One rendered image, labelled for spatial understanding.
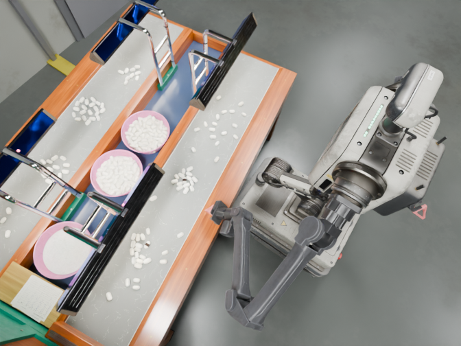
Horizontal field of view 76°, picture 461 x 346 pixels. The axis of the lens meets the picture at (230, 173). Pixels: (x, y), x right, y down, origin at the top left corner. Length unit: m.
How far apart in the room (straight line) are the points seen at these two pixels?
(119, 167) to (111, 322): 0.75
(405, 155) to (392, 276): 1.65
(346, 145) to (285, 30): 2.53
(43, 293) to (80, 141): 0.78
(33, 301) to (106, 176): 0.64
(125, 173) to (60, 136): 0.44
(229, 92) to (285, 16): 1.80
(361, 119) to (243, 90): 1.00
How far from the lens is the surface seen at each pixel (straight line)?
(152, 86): 1.92
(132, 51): 2.13
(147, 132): 1.77
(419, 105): 0.89
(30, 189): 1.84
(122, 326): 1.56
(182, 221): 1.54
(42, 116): 1.54
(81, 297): 1.26
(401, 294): 2.61
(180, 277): 1.48
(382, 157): 1.00
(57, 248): 1.70
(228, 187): 1.56
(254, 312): 1.05
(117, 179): 1.69
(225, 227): 1.32
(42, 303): 1.65
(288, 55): 3.17
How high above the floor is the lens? 2.24
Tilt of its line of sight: 68 degrees down
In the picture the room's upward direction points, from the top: 8 degrees clockwise
